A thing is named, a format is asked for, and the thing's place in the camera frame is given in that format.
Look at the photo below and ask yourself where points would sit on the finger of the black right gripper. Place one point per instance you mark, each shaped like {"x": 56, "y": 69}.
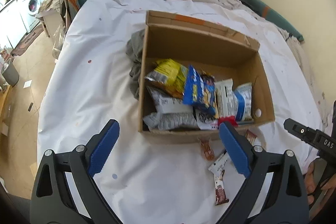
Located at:
{"x": 300, "y": 131}

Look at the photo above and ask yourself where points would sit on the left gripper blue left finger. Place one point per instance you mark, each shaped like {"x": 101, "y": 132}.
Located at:
{"x": 100, "y": 146}

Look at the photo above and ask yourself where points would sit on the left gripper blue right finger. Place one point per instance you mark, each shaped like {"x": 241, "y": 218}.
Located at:
{"x": 238, "y": 148}

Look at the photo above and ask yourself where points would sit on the white brown chocolate wafer bar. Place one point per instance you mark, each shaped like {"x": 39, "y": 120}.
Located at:
{"x": 217, "y": 168}

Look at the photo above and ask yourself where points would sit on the white red snack bar wrapper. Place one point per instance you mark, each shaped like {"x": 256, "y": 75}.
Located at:
{"x": 226, "y": 101}

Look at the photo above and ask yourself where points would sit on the blue yellow cartoon snack packet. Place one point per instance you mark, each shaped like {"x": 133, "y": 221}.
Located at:
{"x": 200, "y": 92}

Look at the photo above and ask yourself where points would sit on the person's right hand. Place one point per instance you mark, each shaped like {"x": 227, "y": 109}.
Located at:
{"x": 319, "y": 181}

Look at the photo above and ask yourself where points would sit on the tan striped wafer packet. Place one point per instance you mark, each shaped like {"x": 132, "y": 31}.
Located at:
{"x": 250, "y": 136}

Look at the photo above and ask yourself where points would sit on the brown orange small snack packet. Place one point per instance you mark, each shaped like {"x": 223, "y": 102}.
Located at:
{"x": 206, "y": 149}

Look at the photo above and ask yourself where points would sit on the white blue snack packet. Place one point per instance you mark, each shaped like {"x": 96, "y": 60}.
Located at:
{"x": 243, "y": 95}

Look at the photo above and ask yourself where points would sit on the white black large snack bag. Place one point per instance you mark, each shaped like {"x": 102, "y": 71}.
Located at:
{"x": 172, "y": 114}

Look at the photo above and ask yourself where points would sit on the white printed bed sheet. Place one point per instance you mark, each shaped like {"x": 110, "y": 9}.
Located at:
{"x": 142, "y": 181}

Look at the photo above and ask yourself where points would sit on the yellow snack bag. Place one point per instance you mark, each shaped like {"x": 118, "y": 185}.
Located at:
{"x": 169, "y": 76}

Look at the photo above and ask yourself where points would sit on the dark grey cloth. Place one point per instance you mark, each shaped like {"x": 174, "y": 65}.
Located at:
{"x": 134, "y": 48}

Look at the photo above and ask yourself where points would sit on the grey waste bin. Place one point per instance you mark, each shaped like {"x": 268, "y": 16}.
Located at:
{"x": 10, "y": 73}

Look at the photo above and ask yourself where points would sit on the green orange cushion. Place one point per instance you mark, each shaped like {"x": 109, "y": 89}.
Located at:
{"x": 272, "y": 16}

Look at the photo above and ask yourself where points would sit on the white washing machine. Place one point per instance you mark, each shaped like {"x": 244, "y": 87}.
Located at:
{"x": 28, "y": 11}

